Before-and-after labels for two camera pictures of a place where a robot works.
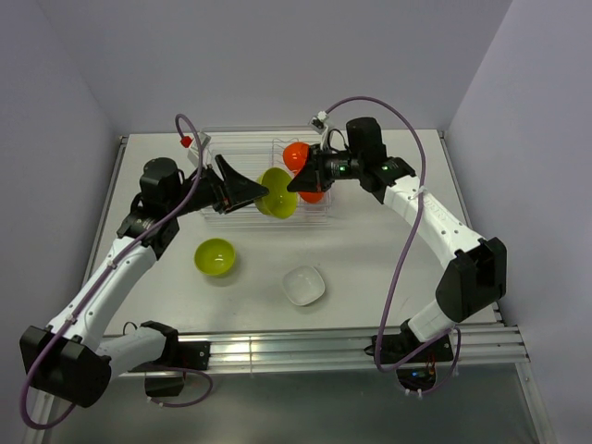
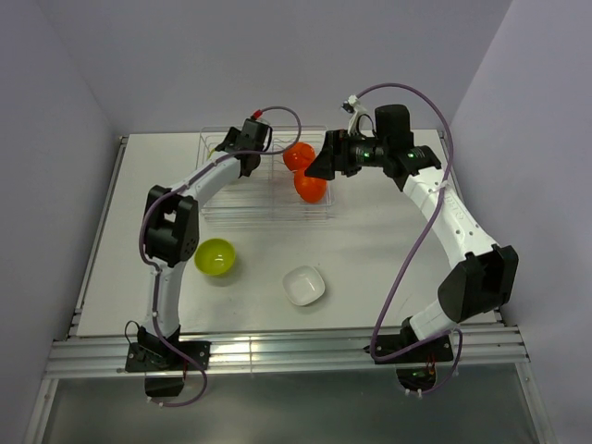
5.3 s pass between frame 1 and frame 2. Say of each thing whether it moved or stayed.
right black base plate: stayed
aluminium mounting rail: stayed
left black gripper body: moved
